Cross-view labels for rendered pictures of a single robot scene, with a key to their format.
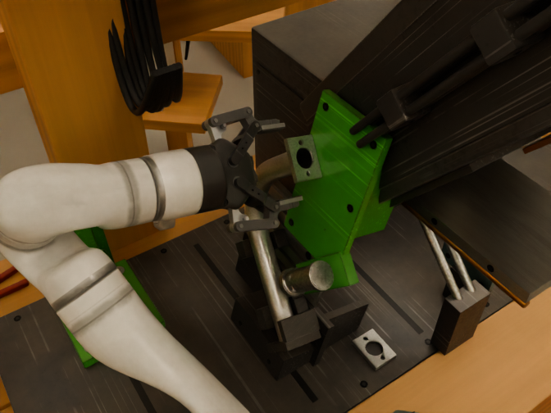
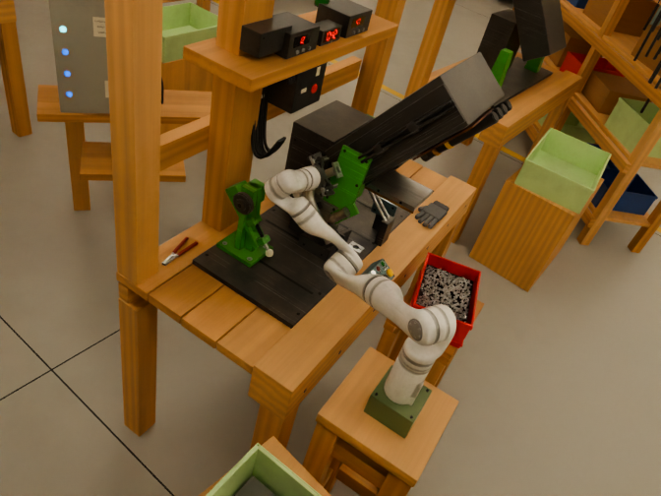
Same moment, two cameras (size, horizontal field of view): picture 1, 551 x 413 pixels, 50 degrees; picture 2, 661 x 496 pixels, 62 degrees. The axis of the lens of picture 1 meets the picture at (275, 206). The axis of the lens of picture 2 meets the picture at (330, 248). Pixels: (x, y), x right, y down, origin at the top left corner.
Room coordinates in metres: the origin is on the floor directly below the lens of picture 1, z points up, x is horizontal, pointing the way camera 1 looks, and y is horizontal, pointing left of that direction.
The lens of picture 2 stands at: (-0.83, 0.82, 2.18)
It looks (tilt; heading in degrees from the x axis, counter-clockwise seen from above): 39 degrees down; 327
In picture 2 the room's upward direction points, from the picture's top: 15 degrees clockwise
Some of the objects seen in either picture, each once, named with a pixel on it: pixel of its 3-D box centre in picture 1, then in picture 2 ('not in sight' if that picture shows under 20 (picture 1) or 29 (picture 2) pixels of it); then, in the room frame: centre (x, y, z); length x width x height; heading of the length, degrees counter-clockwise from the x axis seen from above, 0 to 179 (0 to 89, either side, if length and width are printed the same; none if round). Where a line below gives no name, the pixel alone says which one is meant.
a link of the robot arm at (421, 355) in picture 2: not in sight; (428, 335); (-0.15, 0.02, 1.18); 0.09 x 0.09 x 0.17; 5
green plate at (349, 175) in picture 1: (351, 177); (351, 176); (0.56, -0.10, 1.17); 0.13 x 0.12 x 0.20; 124
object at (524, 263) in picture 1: (451, 181); (377, 178); (0.61, -0.24, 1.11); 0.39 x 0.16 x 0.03; 34
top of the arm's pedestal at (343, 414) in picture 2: not in sight; (390, 410); (-0.15, 0.02, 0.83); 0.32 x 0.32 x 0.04; 35
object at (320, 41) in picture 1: (355, 116); (326, 157); (0.83, -0.14, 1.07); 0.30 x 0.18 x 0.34; 124
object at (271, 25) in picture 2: not in sight; (266, 36); (0.67, 0.24, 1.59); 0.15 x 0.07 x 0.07; 124
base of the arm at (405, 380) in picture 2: not in sight; (408, 372); (-0.15, 0.02, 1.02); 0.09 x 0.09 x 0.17; 44
